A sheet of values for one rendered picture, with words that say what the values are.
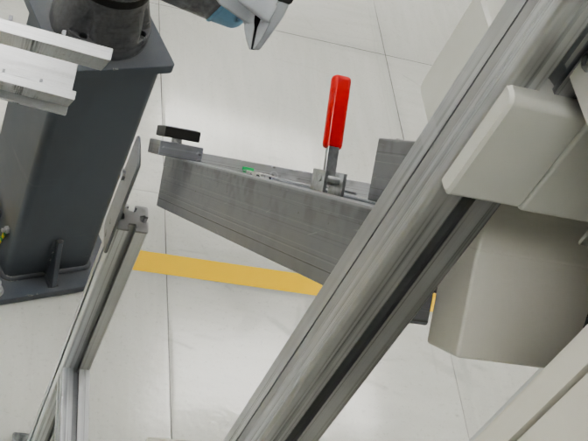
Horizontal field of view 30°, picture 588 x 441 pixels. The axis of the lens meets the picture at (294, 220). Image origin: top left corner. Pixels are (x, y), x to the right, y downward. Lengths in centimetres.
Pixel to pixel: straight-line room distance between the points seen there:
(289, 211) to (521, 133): 38
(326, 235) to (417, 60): 216
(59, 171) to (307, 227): 105
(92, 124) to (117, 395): 50
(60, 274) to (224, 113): 63
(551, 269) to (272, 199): 32
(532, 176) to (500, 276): 11
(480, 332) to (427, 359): 163
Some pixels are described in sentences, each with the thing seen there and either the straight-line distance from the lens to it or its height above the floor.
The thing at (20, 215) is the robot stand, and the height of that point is 19.
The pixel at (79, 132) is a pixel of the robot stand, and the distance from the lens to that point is 176.
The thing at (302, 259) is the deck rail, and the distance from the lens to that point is 81.
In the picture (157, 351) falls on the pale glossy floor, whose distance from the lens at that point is 203.
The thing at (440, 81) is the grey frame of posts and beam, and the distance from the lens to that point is 55.
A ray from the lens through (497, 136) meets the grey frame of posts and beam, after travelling 50.
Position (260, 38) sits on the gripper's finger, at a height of 97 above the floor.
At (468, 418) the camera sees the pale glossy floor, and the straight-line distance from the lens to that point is 223.
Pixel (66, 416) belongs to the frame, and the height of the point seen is 32.
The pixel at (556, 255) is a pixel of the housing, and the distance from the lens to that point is 64.
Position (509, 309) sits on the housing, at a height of 122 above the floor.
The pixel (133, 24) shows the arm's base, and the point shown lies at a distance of 165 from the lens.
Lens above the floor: 165
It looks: 45 degrees down
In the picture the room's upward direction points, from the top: 30 degrees clockwise
